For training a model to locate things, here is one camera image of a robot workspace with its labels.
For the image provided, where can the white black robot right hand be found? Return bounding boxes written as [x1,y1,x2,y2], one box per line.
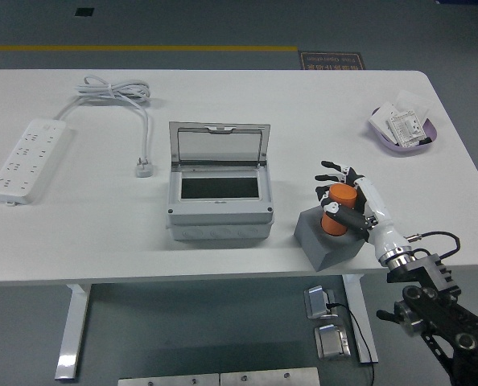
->
[314,159,411,263]

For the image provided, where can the orange cylindrical battery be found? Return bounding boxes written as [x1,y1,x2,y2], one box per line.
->
[321,183,359,236]

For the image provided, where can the grey electrical enclosure box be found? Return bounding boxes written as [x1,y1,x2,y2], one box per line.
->
[165,165,275,242]

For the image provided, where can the transparent hinged box lid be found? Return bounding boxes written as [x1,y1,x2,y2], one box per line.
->
[168,121,271,168]

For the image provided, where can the grey block battery holder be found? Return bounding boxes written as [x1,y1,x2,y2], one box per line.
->
[294,203,365,271]

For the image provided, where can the metal floor socket box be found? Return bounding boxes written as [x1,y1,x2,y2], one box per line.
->
[313,324,352,360]
[303,285,339,321]

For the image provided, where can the white table leg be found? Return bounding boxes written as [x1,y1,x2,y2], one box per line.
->
[341,274,380,365]
[54,283,92,380]

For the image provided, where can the purple plastic tray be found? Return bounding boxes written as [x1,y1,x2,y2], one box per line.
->
[362,106,441,156]

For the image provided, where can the white flat card packet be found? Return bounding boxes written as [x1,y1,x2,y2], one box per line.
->
[369,102,401,142]

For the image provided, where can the brown floor sign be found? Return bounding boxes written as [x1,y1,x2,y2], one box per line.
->
[299,51,367,72]

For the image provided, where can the grey metal plate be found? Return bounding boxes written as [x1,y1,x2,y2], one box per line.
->
[117,373,220,386]

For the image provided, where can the white power strip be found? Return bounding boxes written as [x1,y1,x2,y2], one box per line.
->
[0,117,74,207]

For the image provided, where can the black floor cable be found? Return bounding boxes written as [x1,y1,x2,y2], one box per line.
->
[325,301,379,386]

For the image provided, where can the white power cord with plug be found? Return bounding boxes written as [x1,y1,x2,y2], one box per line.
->
[53,75,156,179]

